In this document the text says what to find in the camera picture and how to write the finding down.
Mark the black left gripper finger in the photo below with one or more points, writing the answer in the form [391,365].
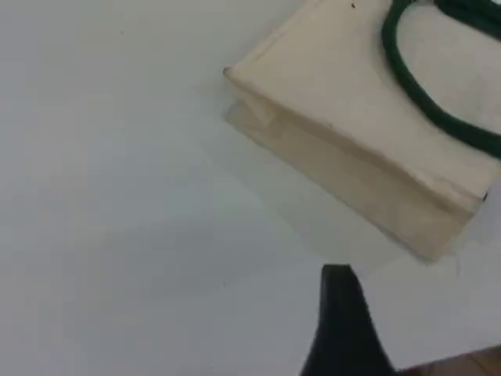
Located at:
[340,337]

